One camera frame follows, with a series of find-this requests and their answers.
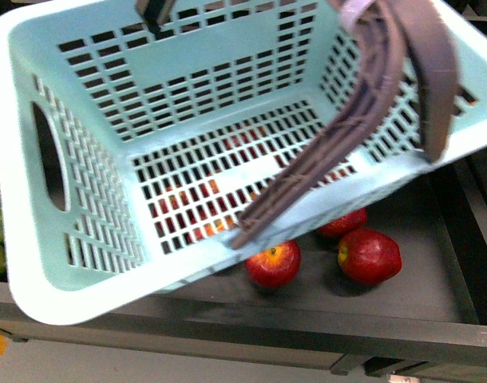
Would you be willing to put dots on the red apple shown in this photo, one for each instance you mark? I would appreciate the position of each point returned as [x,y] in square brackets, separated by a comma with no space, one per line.
[369,257]
[344,224]
[275,267]

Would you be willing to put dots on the white zip tie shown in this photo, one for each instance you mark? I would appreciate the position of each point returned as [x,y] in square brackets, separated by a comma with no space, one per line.
[351,11]

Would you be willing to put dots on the light blue plastic basket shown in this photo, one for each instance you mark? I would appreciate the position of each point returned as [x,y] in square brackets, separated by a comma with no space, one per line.
[126,158]

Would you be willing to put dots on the brown basket handle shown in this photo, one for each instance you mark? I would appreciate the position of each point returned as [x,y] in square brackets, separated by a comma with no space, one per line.
[386,34]

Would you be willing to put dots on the red apple front left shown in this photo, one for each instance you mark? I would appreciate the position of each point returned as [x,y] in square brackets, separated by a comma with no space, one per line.
[275,267]

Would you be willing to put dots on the red apple front right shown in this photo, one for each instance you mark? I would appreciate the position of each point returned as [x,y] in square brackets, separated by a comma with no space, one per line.
[369,257]

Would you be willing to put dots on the red apple behind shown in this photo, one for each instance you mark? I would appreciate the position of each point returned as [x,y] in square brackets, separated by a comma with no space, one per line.
[344,224]

